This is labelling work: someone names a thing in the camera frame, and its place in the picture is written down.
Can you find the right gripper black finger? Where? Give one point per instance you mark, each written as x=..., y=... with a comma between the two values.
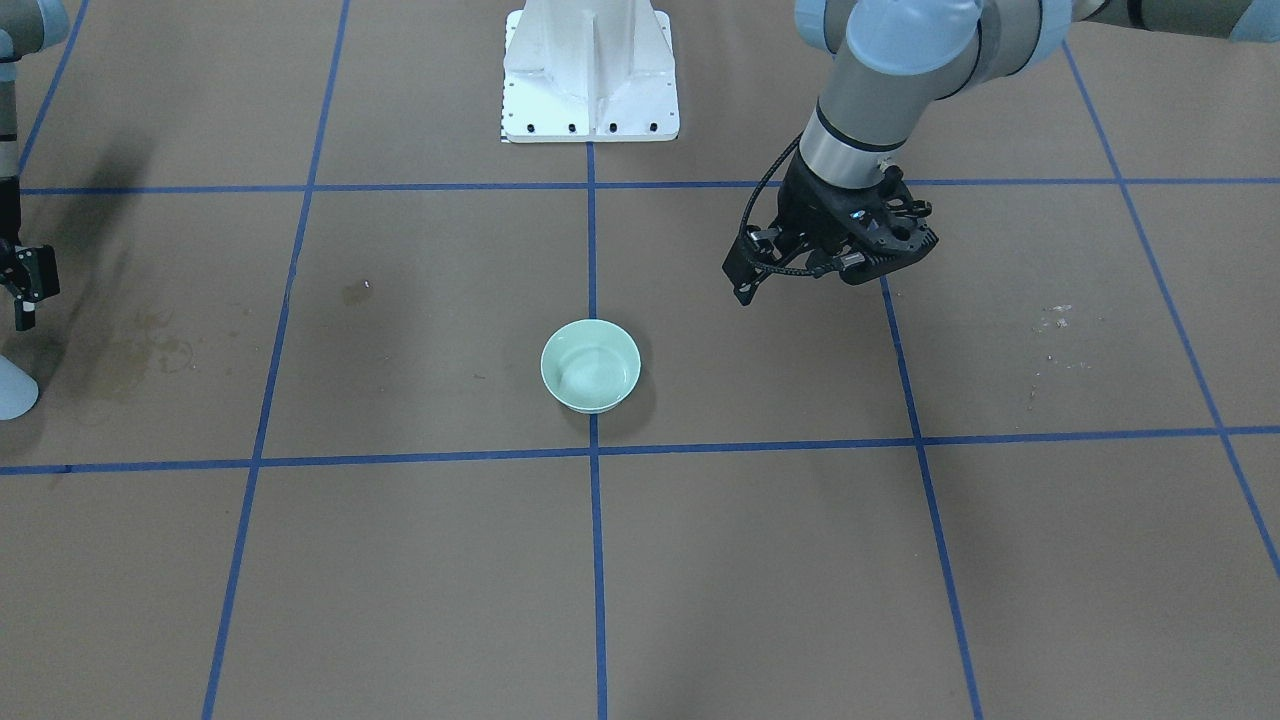
x=749, y=261

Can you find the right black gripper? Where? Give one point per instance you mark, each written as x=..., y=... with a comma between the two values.
x=27, y=277

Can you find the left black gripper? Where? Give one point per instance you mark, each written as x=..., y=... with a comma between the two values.
x=803, y=208

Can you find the light blue paper cup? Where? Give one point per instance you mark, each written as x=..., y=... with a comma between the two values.
x=19, y=390

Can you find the green ceramic bowl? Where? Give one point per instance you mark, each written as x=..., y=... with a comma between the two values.
x=590, y=366

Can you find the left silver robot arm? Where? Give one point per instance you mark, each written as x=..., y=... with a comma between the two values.
x=894, y=58

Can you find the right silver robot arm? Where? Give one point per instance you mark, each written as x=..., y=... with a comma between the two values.
x=30, y=27

